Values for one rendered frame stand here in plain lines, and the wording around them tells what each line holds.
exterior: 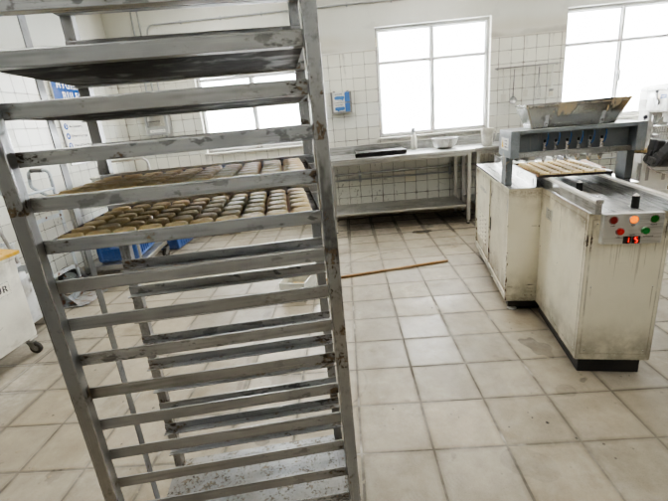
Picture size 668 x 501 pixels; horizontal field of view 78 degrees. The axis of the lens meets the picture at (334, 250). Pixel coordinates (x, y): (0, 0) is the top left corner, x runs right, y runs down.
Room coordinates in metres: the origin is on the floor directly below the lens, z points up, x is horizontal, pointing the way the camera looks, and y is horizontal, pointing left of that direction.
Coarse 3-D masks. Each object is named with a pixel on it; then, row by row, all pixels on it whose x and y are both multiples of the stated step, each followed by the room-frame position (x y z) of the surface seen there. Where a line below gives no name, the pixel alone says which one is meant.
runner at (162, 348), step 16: (320, 320) 0.89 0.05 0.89; (208, 336) 0.87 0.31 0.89; (224, 336) 0.87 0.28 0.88; (240, 336) 0.87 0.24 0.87; (256, 336) 0.88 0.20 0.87; (272, 336) 0.88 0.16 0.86; (288, 336) 0.89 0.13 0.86; (96, 352) 0.84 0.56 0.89; (112, 352) 0.84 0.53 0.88; (128, 352) 0.85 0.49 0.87; (144, 352) 0.85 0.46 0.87; (160, 352) 0.85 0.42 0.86; (176, 352) 0.86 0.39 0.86
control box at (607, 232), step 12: (612, 216) 1.73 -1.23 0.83; (624, 216) 1.72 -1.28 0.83; (636, 216) 1.71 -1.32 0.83; (648, 216) 1.71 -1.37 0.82; (660, 216) 1.70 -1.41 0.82; (600, 228) 1.76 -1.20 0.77; (612, 228) 1.73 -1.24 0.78; (624, 228) 1.72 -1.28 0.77; (636, 228) 1.71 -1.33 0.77; (660, 228) 1.69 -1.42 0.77; (600, 240) 1.75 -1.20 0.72; (612, 240) 1.73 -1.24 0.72; (624, 240) 1.72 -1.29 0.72; (648, 240) 1.70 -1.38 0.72; (660, 240) 1.69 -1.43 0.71
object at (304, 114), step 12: (288, 12) 1.32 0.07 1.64; (300, 72) 1.32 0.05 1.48; (300, 108) 1.32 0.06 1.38; (300, 120) 1.32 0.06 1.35; (312, 144) 1.32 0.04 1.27; (312, 168) 1.32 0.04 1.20; (312, 228) 1.32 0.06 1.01; (324, 276) 1.32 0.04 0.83; (324, 300) 1.32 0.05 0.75; (336, 396) 1.32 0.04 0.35; (336, 432) 1.32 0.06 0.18
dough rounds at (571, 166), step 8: (560, 160) 2.93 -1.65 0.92; (568, 160) 2.90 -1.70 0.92; (576, 160) 2.86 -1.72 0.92; (528, 168) 2.75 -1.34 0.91; (536, 168) 2.68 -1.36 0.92; (544, 168) 2.64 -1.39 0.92; (552, 168) 2.66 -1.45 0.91; (560, 168) 2.58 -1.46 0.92; (568, 168) 2.56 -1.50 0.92; (576, 168) 2.58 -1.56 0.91; (584, 168) 2.50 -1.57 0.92; (592, 168) 2.48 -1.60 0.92; (600, 168) 2.45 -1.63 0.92
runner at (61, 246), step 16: (192, 224) 0.87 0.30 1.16; (208, 224) 0.87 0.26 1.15; (224, 224) 0.87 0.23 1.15; (240, 224) 0.88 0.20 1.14; (256, 224) 0.88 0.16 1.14; (272, 224) 0.89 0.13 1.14; (288, 224) 0.89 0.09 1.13; (304, 224) 0.89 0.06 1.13; (64, 240) 0.84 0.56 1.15; (80, 240) 0.84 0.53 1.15; (96, 240) 0.85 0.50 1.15; (112, 240) 0.85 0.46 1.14; (128, 240) 0.85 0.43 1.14; (144, 240) 0.86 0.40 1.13; (160, 240) 0.86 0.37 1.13
